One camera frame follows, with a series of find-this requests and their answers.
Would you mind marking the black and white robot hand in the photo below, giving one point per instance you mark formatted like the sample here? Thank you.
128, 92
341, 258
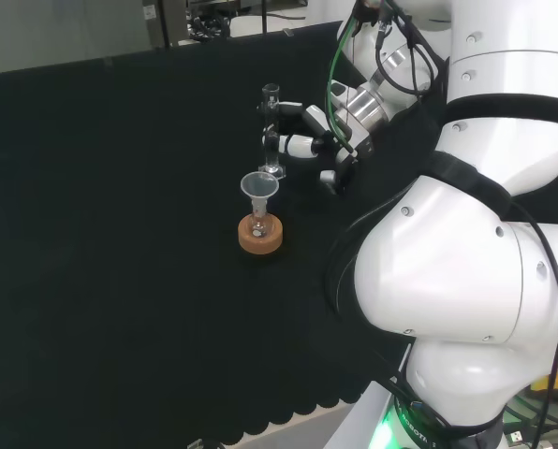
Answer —
300, 146

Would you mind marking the black tripod pole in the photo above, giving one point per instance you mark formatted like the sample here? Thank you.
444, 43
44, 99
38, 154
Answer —
263, 16

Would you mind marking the small round-bottom glass flask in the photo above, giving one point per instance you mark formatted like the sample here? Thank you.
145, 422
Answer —
259, 227

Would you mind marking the grey metal cabinet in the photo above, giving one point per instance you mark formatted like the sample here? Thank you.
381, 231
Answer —
159, 23

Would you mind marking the clear plastic funnel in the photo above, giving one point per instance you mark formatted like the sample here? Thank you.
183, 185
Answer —
259, 186

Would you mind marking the black bench cloth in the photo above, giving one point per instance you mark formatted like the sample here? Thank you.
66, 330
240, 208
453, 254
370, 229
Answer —
120, 210

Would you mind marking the clear glass graduated cylinder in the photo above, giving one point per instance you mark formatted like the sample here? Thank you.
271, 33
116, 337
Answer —
270, 93

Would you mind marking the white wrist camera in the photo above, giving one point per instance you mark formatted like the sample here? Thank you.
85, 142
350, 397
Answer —
341, 90

